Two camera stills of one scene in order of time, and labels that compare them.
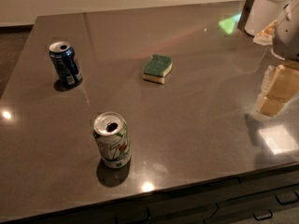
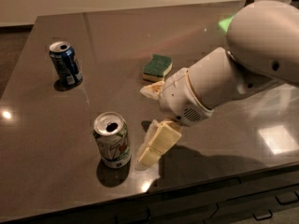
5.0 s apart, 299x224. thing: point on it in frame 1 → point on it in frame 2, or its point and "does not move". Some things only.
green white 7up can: [112, 136] does not move
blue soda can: [64, 57] does not move
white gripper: [287, 37] → [177, 97]
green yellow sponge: [157, 68] does not move
